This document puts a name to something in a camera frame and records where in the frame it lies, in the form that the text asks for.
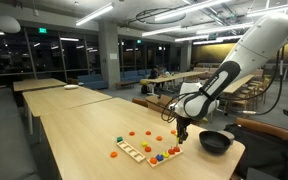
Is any brown leather chair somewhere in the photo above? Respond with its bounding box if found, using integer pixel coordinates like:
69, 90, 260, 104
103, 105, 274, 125
235, 117, 288, 140

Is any black bowl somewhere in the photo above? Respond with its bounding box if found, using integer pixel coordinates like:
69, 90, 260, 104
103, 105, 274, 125
199, 131, 231, 154

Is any white plate far table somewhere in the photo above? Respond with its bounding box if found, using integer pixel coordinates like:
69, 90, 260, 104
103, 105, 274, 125
64, 84, 79, 90

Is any orange disc near tray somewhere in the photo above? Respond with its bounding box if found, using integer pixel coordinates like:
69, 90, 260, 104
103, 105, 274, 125
145, 146, 151, 152

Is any orange disc centre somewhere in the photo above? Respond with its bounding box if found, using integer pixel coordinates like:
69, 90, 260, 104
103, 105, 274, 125
156, 136, 163, 141

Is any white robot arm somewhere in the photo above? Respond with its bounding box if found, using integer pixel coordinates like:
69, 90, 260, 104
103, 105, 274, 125
172, 12, 288, 144

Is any wooden peg board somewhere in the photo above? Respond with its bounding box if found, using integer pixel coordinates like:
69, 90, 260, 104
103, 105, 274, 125
147, 147, 182, 167

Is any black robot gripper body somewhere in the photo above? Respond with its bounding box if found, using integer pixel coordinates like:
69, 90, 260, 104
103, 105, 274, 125
176, 116, 191, 140

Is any yellow block near tray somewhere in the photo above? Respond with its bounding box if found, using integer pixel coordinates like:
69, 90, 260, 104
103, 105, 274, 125
141, 141, 148, 147

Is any far wooden table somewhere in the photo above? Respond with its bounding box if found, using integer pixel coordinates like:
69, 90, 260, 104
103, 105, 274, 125
13, 78, 65, 92

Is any green block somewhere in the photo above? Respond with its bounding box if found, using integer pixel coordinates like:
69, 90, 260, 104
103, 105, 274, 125
117, 137, 123, 142

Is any wooden slotted tray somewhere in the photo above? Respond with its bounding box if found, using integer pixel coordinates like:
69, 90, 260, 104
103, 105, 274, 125
117, 141, 146, 163

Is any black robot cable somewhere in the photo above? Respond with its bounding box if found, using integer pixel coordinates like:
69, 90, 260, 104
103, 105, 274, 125
160, 46, 285, 124

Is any orange disc far left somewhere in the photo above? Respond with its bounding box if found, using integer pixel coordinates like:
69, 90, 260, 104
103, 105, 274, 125
110, 151, 118, 158

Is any grey bench seat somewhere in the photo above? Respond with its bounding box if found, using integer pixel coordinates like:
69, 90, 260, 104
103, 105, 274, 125
0, 88, 41, 180

